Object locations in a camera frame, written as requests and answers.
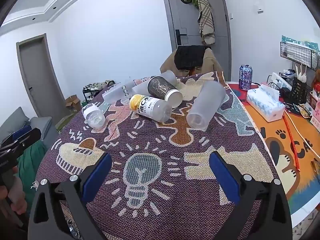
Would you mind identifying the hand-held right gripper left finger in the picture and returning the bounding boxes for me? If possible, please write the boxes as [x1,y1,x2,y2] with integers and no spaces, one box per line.
[27,152,113,240]

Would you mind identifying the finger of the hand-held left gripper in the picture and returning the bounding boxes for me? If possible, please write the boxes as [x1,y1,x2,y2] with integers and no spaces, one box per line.
[0,125,32,147]
[0,128,42,159]

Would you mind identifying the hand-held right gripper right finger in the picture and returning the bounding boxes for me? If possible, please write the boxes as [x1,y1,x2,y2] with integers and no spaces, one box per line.
[209,151,293,240]

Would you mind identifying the large frosted plastic cup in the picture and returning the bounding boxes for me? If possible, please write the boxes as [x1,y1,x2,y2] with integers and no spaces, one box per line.
[186,81,226,131]

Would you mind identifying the dark printed paper cup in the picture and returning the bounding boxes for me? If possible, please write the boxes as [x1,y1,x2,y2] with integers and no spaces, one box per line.
[147,76,183,109]

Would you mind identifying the person's left hand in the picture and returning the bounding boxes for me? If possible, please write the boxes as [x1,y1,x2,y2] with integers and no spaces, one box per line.
[0,173,28,215]

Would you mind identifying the grey sofa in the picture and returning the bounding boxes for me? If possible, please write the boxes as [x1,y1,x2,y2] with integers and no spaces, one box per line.
[0,107,59,150]

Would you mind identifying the green cloth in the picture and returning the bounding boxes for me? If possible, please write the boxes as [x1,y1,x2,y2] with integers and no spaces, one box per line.
[16,140,48,188]

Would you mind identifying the cardboard box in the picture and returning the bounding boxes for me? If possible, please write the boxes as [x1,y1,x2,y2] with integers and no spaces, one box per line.
[65,95,82,113]

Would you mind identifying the grey side door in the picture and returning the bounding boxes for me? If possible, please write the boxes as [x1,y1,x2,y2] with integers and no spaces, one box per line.
[16,33,67,117]

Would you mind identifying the small clear plastic bottle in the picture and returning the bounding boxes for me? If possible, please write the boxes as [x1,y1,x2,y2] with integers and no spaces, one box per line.
[82,103,106,130]

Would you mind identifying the orange cat table mat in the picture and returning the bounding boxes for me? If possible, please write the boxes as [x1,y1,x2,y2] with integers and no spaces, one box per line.
[226,81,320,230]

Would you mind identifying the printed woven blanket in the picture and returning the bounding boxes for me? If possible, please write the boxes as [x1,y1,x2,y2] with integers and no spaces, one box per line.
[32,71,280,240]

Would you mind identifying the red stick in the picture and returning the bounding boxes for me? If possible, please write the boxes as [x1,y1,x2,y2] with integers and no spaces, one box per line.
[282,112,300,172]

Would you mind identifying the black shoe rack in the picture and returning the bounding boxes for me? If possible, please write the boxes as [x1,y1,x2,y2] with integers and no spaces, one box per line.
[83,80,115,103]

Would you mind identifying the white tissue pack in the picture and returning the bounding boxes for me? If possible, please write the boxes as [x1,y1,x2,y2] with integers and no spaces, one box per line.
[246,84,286,122]

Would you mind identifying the yellow cap drink bottle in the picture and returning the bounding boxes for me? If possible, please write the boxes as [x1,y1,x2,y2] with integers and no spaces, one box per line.
[129,94,173,123]

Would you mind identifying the purple drink can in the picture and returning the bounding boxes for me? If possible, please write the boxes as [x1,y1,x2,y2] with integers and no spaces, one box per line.
[238,64,253,91]

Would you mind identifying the snack packet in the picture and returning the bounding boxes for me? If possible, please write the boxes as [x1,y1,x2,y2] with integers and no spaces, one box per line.
[296,104,313,118]

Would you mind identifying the white power strip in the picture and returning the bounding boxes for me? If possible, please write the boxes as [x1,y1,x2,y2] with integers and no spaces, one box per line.
[267,72,288,90]

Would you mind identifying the pink box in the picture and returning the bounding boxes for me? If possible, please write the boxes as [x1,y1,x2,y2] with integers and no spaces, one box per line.
[310,92,320,123]

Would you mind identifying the black cloth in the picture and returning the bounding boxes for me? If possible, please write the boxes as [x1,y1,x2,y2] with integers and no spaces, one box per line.
[174,45,210,69]

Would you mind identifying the white plastic utensils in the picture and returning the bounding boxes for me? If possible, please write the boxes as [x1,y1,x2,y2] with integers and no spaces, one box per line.
[295,64,308,83]

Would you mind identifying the plaid scarf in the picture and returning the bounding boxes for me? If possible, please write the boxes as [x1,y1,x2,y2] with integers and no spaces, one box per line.
[194,0,216,45]

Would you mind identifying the white cable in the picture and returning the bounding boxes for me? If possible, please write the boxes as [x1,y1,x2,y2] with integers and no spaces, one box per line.
[285,111,320,153]

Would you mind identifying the black wire basket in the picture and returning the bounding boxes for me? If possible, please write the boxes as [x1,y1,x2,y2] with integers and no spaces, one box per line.
[279,72,313,105]

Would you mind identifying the black wire wall rack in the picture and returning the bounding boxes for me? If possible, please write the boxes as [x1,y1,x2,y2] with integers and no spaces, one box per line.
[280,41,320,70]

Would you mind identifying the black door handle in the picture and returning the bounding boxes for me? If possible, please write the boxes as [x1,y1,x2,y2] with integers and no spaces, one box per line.
[175,29,188,43]

